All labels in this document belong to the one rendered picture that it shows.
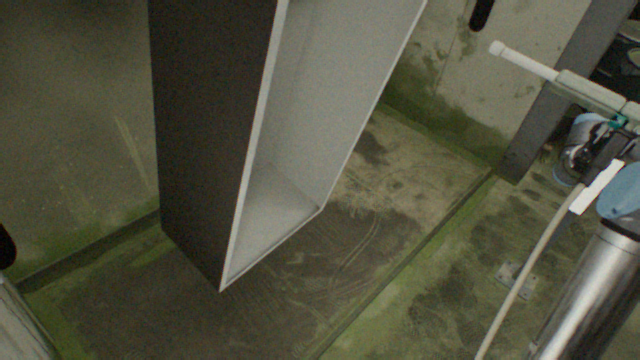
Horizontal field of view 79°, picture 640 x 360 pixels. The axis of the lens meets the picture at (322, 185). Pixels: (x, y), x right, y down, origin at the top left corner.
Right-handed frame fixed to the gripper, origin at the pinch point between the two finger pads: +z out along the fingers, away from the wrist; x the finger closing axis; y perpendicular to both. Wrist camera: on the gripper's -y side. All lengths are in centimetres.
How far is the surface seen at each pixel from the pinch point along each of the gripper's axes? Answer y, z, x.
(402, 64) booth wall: -61, -181, 125
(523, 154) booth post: -53, -187, 15
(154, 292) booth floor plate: 141, -68, 106
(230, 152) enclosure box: 61, 19, 64
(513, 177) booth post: -40, -202, 11
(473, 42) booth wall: -85, -150, 82
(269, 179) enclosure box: 65, -68, 95
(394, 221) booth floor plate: 41, -143, 49
